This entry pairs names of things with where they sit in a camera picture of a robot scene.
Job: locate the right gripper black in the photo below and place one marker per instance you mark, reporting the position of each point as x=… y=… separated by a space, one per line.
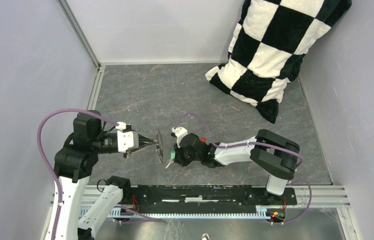
x=179 y=157

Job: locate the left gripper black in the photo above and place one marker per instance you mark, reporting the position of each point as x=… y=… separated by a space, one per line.
x=140 y=139

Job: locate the green capped key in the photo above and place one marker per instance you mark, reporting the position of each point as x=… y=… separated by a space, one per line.
x=171 y=157

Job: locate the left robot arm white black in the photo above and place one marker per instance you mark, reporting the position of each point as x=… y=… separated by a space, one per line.
x=92 y=135

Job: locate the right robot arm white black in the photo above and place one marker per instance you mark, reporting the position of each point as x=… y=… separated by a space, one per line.
x=277 y=155

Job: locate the black white checkered blanket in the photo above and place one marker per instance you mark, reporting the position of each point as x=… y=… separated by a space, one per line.
x=268 y=46

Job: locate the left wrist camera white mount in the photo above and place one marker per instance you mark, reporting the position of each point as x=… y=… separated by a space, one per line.
x=121 y=127

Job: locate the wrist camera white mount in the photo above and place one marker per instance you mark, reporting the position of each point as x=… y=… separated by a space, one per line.
x=121 y=127
x=179 y=133

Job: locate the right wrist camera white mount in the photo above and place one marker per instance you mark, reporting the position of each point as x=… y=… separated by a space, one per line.
x=179 y=133

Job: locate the white toothed cable duct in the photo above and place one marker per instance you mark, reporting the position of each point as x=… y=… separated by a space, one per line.
x=260 y=214

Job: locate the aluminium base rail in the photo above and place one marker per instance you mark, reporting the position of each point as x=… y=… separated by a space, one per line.
x=323 y=196

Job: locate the aluminium corner frame post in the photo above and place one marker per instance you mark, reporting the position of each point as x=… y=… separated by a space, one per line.
x=76 y=27

